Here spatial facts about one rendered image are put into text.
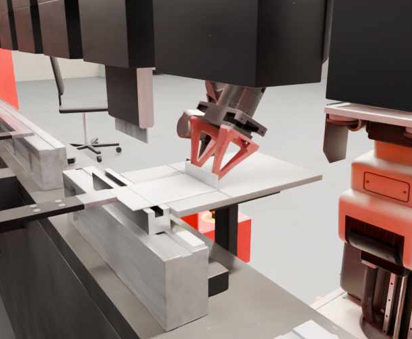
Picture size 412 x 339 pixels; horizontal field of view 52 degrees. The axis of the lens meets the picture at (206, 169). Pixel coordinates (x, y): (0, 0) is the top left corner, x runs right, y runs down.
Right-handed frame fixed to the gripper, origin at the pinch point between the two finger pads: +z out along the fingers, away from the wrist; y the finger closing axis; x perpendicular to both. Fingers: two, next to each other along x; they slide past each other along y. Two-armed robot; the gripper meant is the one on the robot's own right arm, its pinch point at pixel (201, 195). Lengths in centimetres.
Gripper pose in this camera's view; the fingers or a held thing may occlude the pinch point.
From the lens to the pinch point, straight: 112.7
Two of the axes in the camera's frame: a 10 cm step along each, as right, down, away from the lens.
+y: -8.0, -0.7, -5.9
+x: 5.6, 2.4, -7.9
